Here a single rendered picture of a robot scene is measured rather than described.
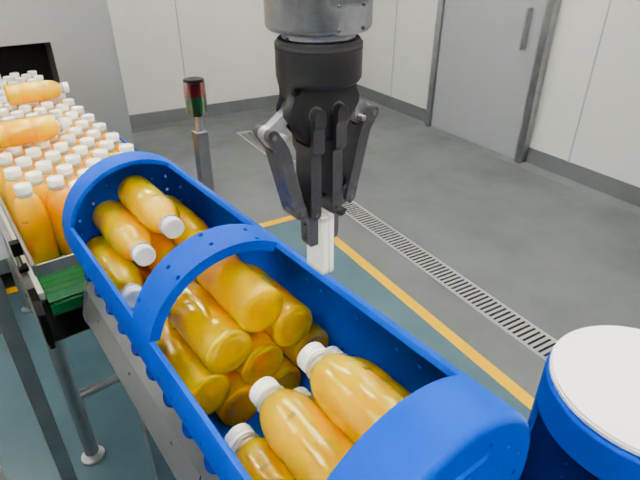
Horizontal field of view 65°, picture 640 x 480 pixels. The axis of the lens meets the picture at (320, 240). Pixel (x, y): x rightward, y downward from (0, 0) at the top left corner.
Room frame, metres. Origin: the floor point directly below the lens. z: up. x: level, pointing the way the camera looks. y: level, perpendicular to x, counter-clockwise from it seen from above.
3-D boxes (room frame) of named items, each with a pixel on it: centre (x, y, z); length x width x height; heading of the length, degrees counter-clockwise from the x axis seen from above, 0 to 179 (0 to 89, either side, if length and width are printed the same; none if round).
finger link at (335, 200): (0.46, -0.01, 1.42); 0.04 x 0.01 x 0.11; 37
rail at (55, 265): (1.07, 0.48, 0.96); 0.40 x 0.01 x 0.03; 127
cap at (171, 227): (0.80, 0.27, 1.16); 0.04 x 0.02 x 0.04; 127
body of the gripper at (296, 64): (0.45, 0.00, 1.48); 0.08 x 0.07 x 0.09; 127
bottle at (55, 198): (1.15, 0.65, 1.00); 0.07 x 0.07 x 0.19
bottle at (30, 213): (1.10, 0.71, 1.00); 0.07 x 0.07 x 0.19
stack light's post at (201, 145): (1.53, 0.37, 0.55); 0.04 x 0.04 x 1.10; 37
